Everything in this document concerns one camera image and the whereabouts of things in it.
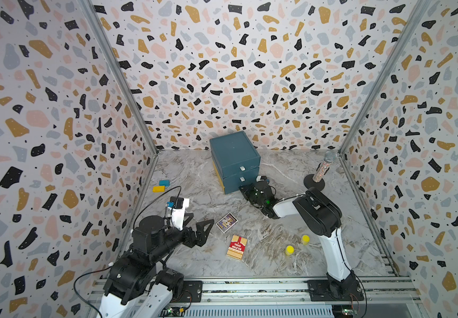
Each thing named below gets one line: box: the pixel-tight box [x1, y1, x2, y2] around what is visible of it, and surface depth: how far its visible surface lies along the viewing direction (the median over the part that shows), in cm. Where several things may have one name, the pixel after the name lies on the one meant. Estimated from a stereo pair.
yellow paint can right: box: [301, 234, 311, 245], surface depth 87 cm
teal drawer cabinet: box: [209, 130, 261, 195], surface depth 96 cm
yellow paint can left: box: [285, 245, 295, 256], surface depth 84 cm
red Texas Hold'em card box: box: [226, 234, 248, 261], surface depth 85 cm
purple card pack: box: [215, 212, 239, 234], surface depth 92 cm
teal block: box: [158, 179, 171, 187], surface depth 108 cm
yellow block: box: [151, 185, 167, 193], surface depth 105 cm
